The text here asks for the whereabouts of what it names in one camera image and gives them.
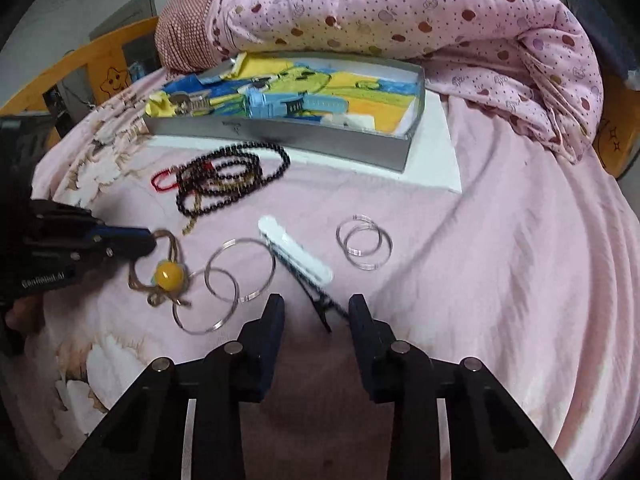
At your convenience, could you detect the white paper piece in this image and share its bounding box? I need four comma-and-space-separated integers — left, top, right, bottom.
327, 112, 376, 132

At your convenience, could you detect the yellow cloth ornament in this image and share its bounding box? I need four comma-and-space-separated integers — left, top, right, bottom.
146, 91, 177, 118

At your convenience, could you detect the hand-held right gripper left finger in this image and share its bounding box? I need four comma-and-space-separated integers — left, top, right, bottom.
59, 292, 286, 480

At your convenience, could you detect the grey metal panel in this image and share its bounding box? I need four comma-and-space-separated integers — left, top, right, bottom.
90, 0, 158, 43

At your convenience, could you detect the white blue folded paper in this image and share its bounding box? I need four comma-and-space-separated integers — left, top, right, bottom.
197, 54, 247, 86

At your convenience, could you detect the blue bundle in plastic bag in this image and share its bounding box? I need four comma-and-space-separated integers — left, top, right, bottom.
542, 0, 640, 78

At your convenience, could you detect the red cord bracelet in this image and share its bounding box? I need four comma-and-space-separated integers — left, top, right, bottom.
151, 161, 221, 192

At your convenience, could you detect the black bead necklace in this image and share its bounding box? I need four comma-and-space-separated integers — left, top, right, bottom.
174, 142, 292, 236

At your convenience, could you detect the pink dotted quilt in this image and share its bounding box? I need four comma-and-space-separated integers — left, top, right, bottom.
210, 0, 606, 163

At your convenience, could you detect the yellow bead cord necklace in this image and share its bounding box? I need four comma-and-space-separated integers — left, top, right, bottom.
127, 228, 194, 309

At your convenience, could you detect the wooden bed frame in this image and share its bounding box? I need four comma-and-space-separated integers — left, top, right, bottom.
0, 16, 640, 181

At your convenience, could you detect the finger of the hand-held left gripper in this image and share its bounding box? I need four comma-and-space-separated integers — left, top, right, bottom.
25, 232, 157, 264
31, 199, 152, 244

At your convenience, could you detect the person's left hand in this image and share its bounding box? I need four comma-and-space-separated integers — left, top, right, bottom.
4, 296, 45, 332

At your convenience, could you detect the frog drawing paper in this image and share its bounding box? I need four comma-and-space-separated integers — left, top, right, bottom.
220, 55, 418, 137

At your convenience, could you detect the blue watch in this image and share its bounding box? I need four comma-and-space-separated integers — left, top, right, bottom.
247, 89, 349, 120

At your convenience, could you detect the white hair clip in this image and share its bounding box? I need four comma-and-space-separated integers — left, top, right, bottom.
258, 215, 334, 284

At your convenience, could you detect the red checked pillow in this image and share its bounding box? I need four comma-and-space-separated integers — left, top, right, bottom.
155, 0, 246, 73

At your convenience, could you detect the grey cardboard box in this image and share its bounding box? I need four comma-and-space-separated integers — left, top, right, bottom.
142, 51, 426, 173

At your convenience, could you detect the black hair clip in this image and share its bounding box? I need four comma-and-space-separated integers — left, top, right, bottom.
272, 254, 352, 334

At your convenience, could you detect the medium clear bangle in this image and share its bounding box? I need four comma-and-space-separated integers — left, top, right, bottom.
336, 214, 382, 262
345, 223, 394, 271

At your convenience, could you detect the silver metal hair clip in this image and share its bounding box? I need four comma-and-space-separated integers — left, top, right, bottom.
175, 91, 215, 116

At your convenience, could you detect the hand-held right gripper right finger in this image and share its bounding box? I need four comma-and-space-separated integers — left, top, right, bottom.
348, 294, 573, 480

